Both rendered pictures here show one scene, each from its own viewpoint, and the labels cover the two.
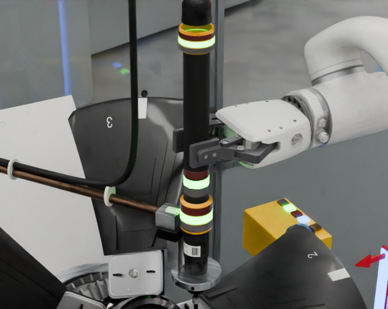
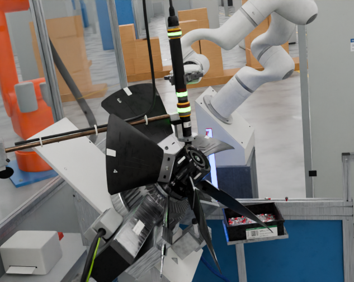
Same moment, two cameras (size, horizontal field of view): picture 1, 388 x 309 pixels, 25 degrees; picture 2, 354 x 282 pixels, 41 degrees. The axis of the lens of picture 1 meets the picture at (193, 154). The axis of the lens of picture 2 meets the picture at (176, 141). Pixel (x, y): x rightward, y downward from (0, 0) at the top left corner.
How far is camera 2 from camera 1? 114 cm
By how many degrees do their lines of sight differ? 43
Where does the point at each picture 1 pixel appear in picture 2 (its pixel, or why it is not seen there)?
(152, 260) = (170, 139)
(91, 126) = (112, 104)
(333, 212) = not seen: hidden behind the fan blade
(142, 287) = (173, 150)
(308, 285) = (204, 141)
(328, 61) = (187, 50)
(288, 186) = not seen: hidden behind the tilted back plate
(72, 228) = (103, 167)
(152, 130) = (137, 97)
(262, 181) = not seen: hidden behind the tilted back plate
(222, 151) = (190, 76)
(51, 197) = (88, 156)
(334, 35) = (188, 37)
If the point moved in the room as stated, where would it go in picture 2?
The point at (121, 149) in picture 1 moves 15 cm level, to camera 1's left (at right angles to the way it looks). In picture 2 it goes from (130, 108) to (95, 120)
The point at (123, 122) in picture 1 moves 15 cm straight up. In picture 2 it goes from (124, 98) to (117, 53)
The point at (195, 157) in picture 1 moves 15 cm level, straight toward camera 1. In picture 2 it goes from (186, 80) to (223, 81)
